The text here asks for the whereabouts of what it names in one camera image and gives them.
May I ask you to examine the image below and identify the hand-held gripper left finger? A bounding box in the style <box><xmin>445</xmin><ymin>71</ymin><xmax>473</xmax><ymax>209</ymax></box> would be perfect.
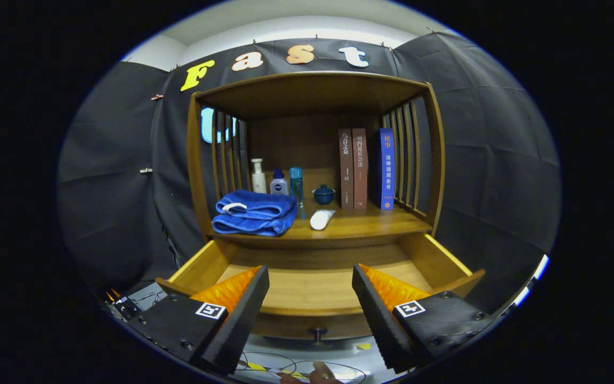
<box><xmin>126</xmin><ymin>265</ymin><xmax>270</xmax><ymax>375</ymax></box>

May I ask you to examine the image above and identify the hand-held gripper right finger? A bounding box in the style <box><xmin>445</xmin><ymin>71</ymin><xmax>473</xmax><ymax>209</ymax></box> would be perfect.
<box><xmin>352</xmin><ymin>263</ymin><xmax>497</xmax><ymax>374</ymax></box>

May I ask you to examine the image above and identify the wooden drawer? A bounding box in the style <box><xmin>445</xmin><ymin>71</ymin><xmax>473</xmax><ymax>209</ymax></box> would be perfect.
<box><xmin>155</xmin><ymin>233</ymin><xmax>486</xmax><ymax>345</ymax></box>

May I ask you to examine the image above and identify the white green tube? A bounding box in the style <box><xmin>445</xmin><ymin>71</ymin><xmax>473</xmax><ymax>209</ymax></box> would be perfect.
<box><xmin>310</xmin><ymin>209</ymin><xmax>336</xmax><ymax>231</ymax></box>

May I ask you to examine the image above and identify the wooden cabinet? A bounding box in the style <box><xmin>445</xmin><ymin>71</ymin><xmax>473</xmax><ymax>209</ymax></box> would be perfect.
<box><xmin>155</xmin><ymin>71</ymin><xmax>486</xmax><ymax>345</ymax></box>

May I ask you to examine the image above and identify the folded blue towel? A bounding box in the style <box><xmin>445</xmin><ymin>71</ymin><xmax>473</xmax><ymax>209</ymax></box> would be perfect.
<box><xmin>212</xmin><ymin>190</ymin><xmax>298</xmax><ymax>237</ymax></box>

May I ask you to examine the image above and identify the small black device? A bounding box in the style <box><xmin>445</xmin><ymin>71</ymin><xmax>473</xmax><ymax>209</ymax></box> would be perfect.
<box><xmin>107</xmin><ymin>291</ymin><xmax>141</xmax><ymax>322</ymax></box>

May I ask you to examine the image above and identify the white bottle blue cap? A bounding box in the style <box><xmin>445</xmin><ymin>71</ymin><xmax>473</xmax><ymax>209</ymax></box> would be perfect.
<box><xmin>270</xmin><ymin>169</ymin><xmax>289</xmax><ymax>196</ymax></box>

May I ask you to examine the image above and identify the white pump bottle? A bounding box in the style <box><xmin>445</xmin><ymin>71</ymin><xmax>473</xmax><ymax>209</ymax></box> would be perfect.
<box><xmin>250</xmin><ymin>158</ymin><xmax>267</xmax><ymax>194</ymax></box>

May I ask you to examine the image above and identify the teal clear bottle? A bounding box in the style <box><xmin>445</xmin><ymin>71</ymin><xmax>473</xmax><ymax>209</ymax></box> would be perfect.
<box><xmin>289</xmin><ymin>167</ymin><xmax>306</xmax><ymax>219</ymax></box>

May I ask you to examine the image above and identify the blue book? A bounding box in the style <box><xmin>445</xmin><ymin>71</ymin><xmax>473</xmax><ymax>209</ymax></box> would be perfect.
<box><xmin>377</xmin><ymin>128</ymin><xmax>395</xmax><ymax>210</ymax></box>

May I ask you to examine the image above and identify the reddish brown book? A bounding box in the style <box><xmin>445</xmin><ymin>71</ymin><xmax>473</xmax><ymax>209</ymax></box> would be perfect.
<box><xmin>352</xmin><ymin>128</ymin><xmax>368</xmax><ymax>210</ymax></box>

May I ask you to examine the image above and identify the dark brown book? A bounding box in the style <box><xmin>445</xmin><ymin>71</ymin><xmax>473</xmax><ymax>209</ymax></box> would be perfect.
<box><xmin>338</xmin><ymin>128</ymin><xmax>354</xmax><ymax>210</ymax></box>

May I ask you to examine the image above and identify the black backdrop cloth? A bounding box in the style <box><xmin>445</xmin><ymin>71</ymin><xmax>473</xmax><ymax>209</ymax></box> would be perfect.
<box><xmin>56</xmin><ymin>32</ymin><xmax>561</xmax><ymax>315</ymax></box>

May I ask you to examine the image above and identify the black floor cable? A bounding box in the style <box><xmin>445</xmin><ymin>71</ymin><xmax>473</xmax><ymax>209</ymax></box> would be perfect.
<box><xmin>238</xmin><ymin>349</ymin><xmax>366</xmax><ymax>382</ymax></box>

